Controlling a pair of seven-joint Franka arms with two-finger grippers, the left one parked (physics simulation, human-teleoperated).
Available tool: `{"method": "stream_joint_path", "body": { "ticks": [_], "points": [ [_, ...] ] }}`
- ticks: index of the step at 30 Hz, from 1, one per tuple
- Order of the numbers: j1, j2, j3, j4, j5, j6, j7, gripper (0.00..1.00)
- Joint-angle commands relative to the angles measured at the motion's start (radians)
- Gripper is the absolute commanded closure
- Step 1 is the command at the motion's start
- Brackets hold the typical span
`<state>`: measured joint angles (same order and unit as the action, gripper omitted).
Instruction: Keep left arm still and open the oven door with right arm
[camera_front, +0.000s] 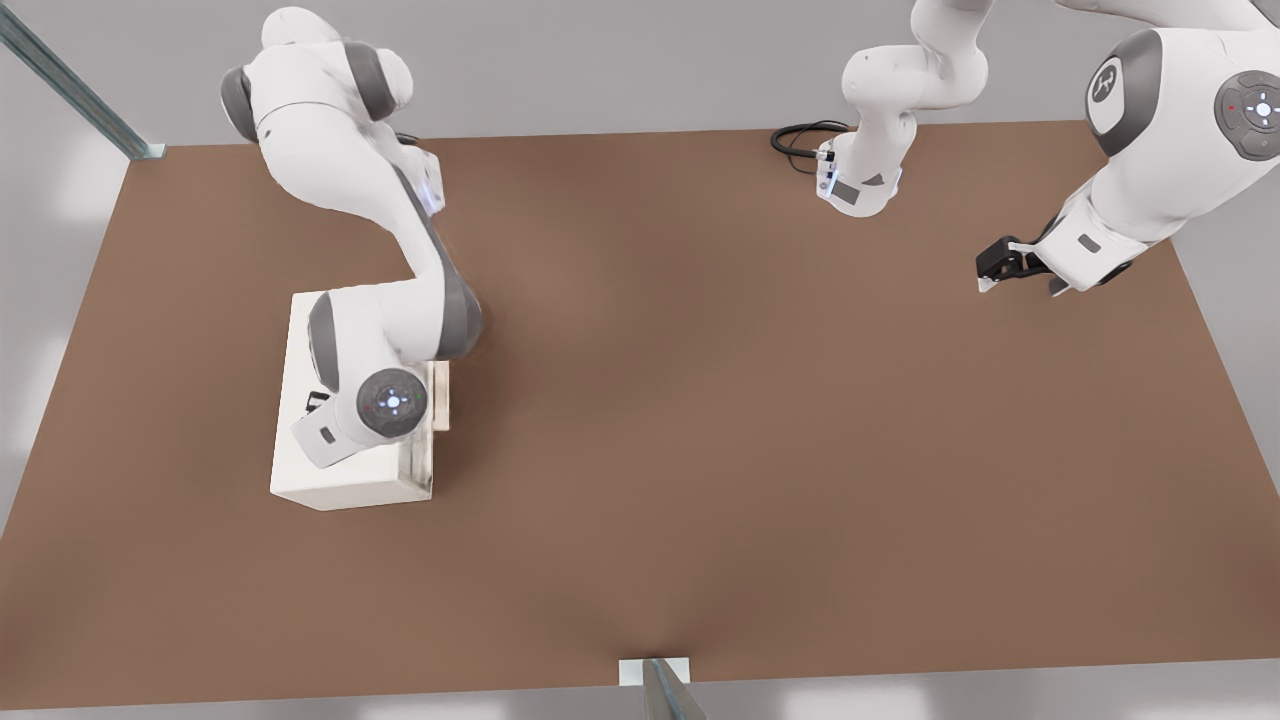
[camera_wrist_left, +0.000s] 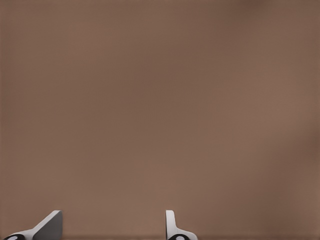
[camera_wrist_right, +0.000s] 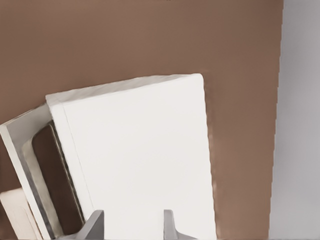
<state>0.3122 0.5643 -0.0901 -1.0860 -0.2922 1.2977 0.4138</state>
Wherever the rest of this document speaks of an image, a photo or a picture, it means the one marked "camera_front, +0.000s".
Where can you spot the white oven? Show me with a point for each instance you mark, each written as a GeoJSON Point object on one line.
{"type": "Point", "coordinates": [345, 480]}

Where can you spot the silver frame post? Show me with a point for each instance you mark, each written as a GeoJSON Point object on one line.
{"type": "Point", "coordinates": [662, 690]}
{"type": "Point", "coordinates": [70, 85]}

